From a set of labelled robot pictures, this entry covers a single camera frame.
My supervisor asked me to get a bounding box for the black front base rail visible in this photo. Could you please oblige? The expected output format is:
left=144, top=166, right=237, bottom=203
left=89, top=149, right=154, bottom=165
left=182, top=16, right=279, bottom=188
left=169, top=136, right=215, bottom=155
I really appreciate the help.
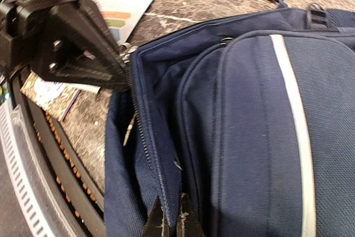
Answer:
left=12, top=77, right=107, bottom=236

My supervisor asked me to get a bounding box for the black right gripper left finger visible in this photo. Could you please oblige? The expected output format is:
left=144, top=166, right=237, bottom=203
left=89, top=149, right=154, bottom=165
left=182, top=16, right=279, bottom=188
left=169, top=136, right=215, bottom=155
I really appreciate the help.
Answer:
left=143, top=198, right=170, bottom=237

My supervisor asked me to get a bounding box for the white slotted cable duct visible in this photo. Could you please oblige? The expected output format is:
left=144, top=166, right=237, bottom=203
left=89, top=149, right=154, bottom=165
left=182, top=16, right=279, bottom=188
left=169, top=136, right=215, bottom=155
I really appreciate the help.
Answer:
left=1, top=99, right=54, bottom=236

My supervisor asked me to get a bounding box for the navy blue student backpack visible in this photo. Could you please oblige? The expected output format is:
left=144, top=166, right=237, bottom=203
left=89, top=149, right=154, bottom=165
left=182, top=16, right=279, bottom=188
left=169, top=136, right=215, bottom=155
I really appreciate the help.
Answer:
left=104, top=4, right=354, bottom=236

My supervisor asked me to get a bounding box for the patterned notebook under book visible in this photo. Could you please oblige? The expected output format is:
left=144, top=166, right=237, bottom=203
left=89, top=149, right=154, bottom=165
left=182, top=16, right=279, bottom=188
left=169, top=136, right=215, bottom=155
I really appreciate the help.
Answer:
left=19, top=70, right=102, bottom=123

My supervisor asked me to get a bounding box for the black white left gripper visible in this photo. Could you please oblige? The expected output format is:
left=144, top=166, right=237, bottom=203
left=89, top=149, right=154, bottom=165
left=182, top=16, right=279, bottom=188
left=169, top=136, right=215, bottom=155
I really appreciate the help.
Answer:
left=1, top=0, right=128, bottom=92

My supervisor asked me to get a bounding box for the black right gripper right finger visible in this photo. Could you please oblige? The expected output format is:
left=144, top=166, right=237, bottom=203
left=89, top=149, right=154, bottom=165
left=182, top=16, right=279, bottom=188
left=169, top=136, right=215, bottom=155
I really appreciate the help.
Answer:
left=176, top=193, right=211, bottom=237

